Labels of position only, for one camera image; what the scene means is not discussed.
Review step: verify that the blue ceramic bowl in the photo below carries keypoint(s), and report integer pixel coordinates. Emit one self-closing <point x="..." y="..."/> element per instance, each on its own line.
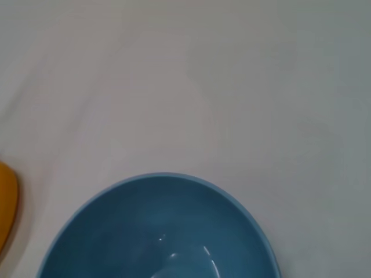
<point x="145" y="231"/>

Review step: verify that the yellow banana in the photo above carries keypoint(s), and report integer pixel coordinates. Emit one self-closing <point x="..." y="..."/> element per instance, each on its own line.
<point x="7" y="202"/>

